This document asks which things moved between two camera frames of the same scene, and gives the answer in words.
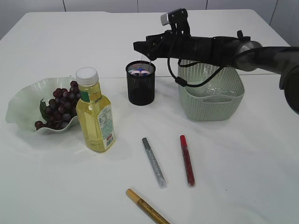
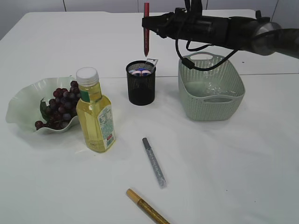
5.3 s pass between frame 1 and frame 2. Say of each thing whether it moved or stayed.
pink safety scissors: stayed
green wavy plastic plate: stayed
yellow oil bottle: stayed
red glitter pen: moved
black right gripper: moved
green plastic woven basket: stayed
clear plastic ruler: moved
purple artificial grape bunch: stayed
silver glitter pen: stayed
